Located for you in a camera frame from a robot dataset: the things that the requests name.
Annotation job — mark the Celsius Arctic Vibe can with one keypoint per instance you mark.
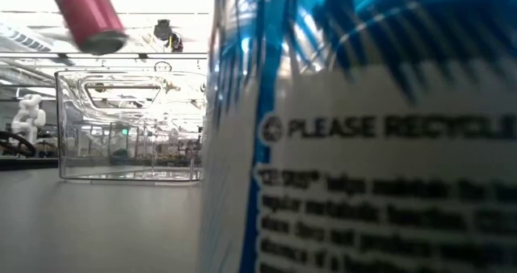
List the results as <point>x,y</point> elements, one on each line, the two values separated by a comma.
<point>363,152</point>

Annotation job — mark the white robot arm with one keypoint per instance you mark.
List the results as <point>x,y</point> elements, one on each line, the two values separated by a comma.
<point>28,115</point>

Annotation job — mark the white and red soda can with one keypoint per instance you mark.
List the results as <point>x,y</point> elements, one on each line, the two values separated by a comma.
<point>93,18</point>

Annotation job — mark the black table frame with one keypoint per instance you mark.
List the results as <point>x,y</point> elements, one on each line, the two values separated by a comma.
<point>28,164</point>

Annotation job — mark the black overhead camera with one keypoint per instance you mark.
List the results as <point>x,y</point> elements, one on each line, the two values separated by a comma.
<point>163,30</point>

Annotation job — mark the clear plastic bin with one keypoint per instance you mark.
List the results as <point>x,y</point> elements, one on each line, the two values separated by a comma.
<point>72,144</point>

